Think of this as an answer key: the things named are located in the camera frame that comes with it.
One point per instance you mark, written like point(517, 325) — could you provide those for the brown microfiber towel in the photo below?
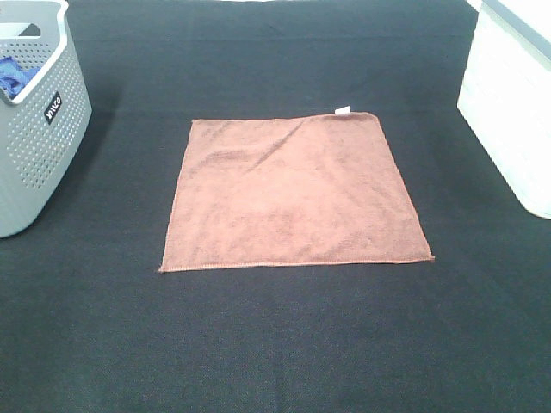
point(315, 190)

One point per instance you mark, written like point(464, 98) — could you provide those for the black table cloth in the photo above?
point(89, 324)

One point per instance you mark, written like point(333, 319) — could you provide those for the grey perforated laundry basket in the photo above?
point(43, 126)

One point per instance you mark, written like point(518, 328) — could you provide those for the white plastic basket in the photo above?
point(505, 95)

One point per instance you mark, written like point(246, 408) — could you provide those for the blue cloth in basket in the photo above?
point(13, 78)

